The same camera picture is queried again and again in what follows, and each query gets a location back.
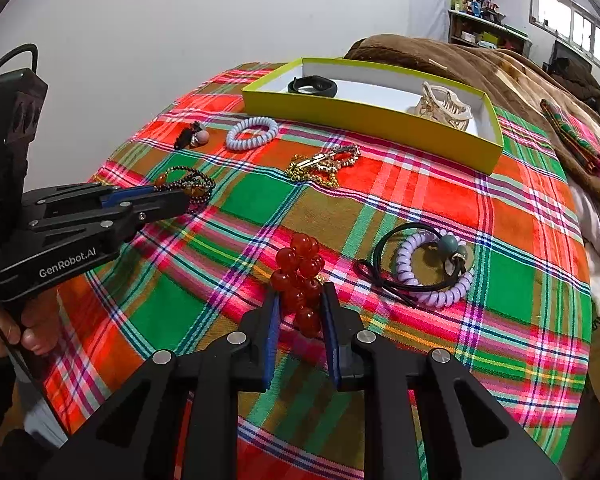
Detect person's left hand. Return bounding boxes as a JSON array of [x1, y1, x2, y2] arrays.
[[0, 290, 65, 358]]

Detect dark bead bracelet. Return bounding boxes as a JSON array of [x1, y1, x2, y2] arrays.
[[154, 166, 216, 211]]

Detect black wrist band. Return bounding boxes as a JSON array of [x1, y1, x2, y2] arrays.
[[287, 75, 339, 97]]

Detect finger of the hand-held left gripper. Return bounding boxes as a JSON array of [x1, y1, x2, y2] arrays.
[[22, 183, 157, 213], [27, 191, 191, 251]]

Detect black monitor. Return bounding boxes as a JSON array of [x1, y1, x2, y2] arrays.
[[551, 40, 577, 72]]

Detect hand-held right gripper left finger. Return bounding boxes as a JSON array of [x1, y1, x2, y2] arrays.
[[40, 291, 281, 480]]

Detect yellow-green cardboard box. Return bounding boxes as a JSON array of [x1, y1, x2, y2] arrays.
[[241, 57, 504, 176]]

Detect wooden shelf unit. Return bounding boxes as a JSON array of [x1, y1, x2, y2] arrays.
[[447, 7, 533, 58]]

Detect gold bead chain bracelet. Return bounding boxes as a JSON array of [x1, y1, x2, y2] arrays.
[[286, 144, 361, 189]]

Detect light blue spiral hair tie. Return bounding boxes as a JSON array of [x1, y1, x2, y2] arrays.
[[225, 116, 279, 152]]

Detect black hair tie pink bead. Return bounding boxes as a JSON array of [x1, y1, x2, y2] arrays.
[[174, 121, 211, 150]]

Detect purple spiral hair tie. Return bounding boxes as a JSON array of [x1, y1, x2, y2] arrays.
[[396, 228, 475, 308]]

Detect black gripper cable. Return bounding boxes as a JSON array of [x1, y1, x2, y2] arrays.
[[0, 43, 40, 106]]

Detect black hair tie green bead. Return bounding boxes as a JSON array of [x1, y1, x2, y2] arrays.
[[354, 222, 473, 308]]

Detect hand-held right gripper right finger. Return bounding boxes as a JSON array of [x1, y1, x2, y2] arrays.
[[321, 283, 563, 480]]

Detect red hair tie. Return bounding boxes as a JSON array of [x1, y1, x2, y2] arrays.
[[270, 232, 327, 339]]

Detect brown fleece blanket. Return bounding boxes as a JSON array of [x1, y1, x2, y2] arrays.
[[344, 34, 600, 211]]

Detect folded plaid cloth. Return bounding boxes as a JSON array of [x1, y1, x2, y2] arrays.
[[539, 98, 600, 188]]

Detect barred window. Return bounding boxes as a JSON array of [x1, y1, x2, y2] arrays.
[[529, 0, 600, 81]]

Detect dark brown blanket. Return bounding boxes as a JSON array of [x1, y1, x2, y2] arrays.
[[550, 57, 600, 117]]

